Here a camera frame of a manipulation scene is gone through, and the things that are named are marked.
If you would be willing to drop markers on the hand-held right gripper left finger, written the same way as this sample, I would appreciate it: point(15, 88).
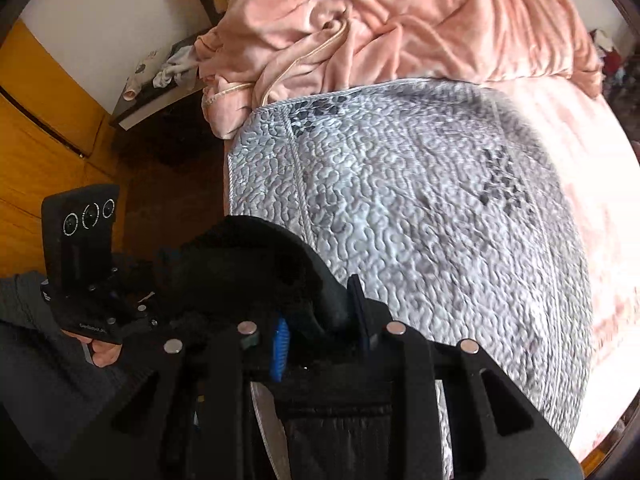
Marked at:
point(279, 350)

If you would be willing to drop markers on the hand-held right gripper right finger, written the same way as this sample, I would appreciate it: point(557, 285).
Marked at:
point(362, 320)

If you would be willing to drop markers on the black quilted pants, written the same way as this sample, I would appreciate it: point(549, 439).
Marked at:
point(250, 260)

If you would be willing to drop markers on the person's left forearm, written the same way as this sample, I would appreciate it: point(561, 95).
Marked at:
point(25, 300)

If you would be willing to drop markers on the person's left hand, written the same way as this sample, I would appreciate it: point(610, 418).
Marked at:
point(102, 355)

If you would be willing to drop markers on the grey quilted bedspread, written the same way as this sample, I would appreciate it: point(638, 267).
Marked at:
point(425, 235)

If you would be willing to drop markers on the person's leg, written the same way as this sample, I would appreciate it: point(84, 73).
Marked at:
point(40, 390)

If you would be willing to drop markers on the dark nightstand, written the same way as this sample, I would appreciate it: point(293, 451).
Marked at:
point(150, 106)

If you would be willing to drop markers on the yellow wooden wardrobe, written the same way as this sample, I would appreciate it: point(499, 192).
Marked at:
point(45, 90)

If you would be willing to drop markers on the pale crumpled clothes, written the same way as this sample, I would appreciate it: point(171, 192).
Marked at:
point(172, 67)

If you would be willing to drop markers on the pink fleece blanket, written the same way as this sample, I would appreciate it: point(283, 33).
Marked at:
point(400, 20)

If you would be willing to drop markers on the cluttered nightstand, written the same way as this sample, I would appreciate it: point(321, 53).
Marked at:
point(612, 60)

